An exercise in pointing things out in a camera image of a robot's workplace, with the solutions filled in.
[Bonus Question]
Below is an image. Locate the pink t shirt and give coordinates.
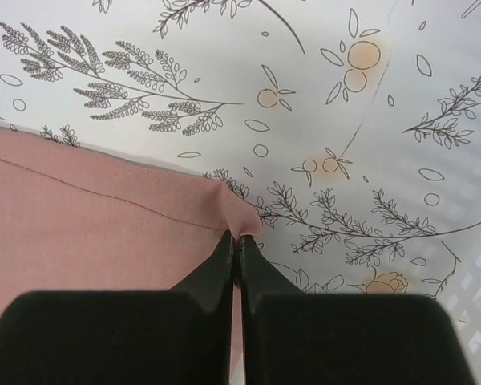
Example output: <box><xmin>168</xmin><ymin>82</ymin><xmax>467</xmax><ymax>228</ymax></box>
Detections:
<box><xmin>0</xmin><ymin>123</ymin><xmax>264</xmax><ymax>385</ymax></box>

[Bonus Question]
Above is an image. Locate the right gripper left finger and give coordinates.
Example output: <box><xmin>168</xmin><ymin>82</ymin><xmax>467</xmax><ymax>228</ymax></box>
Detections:
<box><xmin>0</xmin><ymin>233</ymin><xmax>234</xmax><ymax>384</ymax></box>

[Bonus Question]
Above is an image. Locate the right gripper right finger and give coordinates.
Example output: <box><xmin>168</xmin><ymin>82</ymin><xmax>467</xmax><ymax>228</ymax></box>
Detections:
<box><xmin>239</xmin><ymin>236</ymin><xmax>475</xmax><ymax>384</ymax></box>

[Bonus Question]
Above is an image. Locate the white plastic basket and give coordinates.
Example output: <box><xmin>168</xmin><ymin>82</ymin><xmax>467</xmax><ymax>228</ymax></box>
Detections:
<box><xmin>439</xmin><ymin>236</ymin><xmax>481</xmax><ymax>384</ymax></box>

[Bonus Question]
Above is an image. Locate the floral table mat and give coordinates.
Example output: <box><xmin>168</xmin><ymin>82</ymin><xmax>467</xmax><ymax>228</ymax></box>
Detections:
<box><xmin>0</xmin><ymin>1</ymin><xmax>481</xmax><ymax>300</ymax></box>

